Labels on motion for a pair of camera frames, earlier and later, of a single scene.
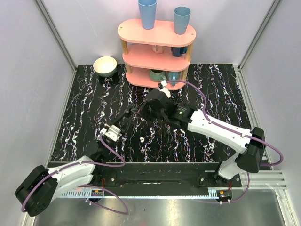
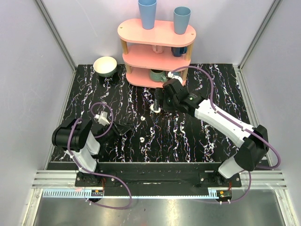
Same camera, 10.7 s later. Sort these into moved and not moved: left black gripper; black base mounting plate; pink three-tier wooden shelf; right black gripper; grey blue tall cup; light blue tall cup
Moved: right black gripper; left black gripper
Not moved: black base mounting plate; grey blue tall cup; pink three-tier wooden shelf; light blue tall cup
